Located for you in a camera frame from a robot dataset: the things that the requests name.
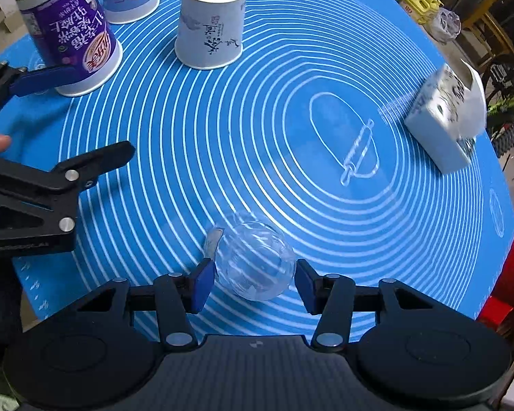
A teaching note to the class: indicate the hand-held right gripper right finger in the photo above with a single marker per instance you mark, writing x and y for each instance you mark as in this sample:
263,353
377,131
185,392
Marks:
306,287

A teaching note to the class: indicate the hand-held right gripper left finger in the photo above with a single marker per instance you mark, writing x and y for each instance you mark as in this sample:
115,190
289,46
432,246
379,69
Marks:
203,284

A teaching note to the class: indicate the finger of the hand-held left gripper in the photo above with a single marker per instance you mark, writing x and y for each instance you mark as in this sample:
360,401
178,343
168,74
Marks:
43,79
107,154

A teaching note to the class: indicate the clear plastic cup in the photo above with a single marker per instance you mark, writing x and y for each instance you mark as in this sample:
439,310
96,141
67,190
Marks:
252,261

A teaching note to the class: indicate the purple paper cup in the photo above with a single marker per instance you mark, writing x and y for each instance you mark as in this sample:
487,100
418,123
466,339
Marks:
64,25

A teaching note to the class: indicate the white ink-print paper cup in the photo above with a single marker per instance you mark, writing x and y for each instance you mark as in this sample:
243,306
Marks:
210,25

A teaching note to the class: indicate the blue silicone baking mat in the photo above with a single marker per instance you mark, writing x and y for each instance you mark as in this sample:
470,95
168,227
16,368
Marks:
240,137

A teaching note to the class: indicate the red box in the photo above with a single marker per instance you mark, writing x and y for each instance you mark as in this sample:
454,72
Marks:
512,274

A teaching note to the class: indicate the green bicycle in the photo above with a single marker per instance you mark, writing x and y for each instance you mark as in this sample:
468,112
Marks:
509,111

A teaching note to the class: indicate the clear plastic bag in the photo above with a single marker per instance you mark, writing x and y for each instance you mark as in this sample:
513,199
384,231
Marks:
445,23

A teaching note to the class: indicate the yellow plastic container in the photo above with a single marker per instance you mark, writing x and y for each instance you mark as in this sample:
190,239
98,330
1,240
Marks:
422,4

